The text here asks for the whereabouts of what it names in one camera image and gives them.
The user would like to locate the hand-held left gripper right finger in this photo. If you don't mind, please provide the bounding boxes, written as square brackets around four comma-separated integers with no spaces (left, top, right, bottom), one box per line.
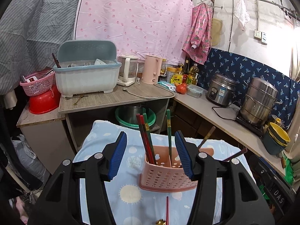
[175,130,275,225]

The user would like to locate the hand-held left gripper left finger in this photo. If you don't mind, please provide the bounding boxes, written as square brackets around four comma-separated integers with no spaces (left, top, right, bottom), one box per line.
[28,131,128,225]

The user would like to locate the green chopstick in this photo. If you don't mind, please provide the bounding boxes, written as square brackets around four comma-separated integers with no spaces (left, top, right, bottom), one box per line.
[166,109,172,162]
[142,112,156,164]

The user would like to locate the pink plastic utensil holder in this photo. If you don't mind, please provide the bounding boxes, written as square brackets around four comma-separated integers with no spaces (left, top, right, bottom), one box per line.
[139,145,215,192]

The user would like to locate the dark brown chopstick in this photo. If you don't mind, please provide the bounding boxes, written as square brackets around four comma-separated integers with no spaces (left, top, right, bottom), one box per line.
[222,148,248,162]
[197,126,216,149]

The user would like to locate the green bag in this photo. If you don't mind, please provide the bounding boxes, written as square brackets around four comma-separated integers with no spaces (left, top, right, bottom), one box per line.
[282,157,296,185]

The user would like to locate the green plastic basin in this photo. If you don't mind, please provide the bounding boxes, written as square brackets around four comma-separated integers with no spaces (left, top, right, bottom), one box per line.
[115,105,157,129]

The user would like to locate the black steel kettle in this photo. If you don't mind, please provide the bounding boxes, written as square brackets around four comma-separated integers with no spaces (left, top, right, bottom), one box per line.
[125,103,150,125]

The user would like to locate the yellow bowl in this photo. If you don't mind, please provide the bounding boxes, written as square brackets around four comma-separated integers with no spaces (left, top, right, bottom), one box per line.
[267,122,291,146]

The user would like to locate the wooden shelf cabinet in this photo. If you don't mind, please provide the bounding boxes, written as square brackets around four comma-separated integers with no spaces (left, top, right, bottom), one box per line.
[16,82,176,160]

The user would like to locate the light blue printed towel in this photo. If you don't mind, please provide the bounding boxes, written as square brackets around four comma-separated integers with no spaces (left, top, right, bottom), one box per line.
[73,120,256,225]

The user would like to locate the black induction cooker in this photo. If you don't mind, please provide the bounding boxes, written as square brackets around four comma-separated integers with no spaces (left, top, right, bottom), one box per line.
[235,115,266,138]

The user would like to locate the clear food container green lid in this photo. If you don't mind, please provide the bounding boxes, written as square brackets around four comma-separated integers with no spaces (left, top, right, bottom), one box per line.
[186,84,203,98]

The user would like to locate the wet wipes packet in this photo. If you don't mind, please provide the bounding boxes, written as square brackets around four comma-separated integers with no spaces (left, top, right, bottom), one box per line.
[157,81,176,92]

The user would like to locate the steel rice cooker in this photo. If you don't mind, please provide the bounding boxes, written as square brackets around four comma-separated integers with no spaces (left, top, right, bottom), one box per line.
[206,73,238,107]

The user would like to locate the blue-grey dish drainer box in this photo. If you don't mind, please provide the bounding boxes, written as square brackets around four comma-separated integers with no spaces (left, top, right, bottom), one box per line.
[53,40,122,98]

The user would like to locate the large cooking oil bottle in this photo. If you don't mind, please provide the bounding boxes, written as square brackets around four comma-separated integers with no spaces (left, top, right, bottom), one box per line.
[187,63,199,85]

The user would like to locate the steel steamer pot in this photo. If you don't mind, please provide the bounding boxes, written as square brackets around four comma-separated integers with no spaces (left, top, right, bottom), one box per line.
[240,77,283,127]

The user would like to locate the yellow milk powder tin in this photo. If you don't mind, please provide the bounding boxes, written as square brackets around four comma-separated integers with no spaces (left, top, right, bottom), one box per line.
[166,67,178,83]

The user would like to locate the white glass kettle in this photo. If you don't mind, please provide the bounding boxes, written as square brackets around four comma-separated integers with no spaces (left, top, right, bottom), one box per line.
[116,55,139,86]

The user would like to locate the dark soy sauce bottle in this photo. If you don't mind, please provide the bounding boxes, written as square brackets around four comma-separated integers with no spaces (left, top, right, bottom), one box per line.
[182,57,190,82]

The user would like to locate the red plastic basin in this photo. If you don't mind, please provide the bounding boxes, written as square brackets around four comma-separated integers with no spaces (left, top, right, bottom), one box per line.
[28,84,62,114]

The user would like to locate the pink electric kettle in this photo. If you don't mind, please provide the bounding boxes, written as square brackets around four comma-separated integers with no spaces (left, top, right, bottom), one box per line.
[142,54,163,85]

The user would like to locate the grey plastic bag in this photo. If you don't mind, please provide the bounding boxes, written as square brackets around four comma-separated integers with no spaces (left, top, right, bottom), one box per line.
[10,133,51,181]

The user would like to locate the navy printed cloth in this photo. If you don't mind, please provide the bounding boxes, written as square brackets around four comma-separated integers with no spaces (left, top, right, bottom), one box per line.
[204,48,300,129]

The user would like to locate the pink plastic basket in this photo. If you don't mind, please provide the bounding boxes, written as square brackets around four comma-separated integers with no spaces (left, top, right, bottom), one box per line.
[19,70,55,96]

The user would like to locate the pink floral smock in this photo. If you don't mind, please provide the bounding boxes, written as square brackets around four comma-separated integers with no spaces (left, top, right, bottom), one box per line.
[182,3,214,65]

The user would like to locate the hanging cutting board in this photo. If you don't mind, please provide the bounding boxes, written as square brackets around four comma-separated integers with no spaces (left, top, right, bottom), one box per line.
[211,18,223,47]

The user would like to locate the pink dotted curtain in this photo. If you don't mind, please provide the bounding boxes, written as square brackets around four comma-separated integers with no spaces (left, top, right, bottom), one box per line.
[73,0,195,65]

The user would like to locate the white hanging cloth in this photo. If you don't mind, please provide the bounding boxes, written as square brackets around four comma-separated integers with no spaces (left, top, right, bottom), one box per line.
[234,0,251,31]

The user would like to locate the grey striped cloth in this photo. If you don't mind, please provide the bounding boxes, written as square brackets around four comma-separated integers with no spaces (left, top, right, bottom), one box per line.
[0,0,85,94]

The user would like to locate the black power cable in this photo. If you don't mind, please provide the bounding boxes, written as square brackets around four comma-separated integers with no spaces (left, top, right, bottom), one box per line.
[212,101,242,122]

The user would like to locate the white kettle cable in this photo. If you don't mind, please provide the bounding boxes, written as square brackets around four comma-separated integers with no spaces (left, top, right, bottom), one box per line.
[123,84,176,99]

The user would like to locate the dark utensil handles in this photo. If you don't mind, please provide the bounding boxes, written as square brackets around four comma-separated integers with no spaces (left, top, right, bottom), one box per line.
[52,53,61,68]

